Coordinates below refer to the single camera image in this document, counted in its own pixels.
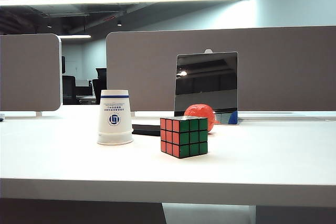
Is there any white paper cup blue logo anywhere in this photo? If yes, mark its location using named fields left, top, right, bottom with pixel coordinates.
left=96, top=129, right=134, bottom=146
left=97, top=89, right=133, bottom=136

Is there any black flat phone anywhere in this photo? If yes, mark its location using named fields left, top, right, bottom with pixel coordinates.
left=132, top=124, right=161, bottom=137

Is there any Rubik's cube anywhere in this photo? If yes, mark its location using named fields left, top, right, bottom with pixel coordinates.
left=160, top=115, right=209, bottom=159

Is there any silver framed standing mirror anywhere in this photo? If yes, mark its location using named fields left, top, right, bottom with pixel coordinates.
left=174, top=51, right=239, bottom=125

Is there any short ceiling light strip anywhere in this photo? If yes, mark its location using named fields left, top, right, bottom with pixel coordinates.
left=58, top=34, right=92, bottom=39

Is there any long brown desk partition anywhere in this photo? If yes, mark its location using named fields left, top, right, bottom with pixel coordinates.
left=106, top=26, right=336, bottom=112

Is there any short brown desk partition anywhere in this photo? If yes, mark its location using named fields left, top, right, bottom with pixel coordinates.
left=0, top=33, right=63, bottom=112

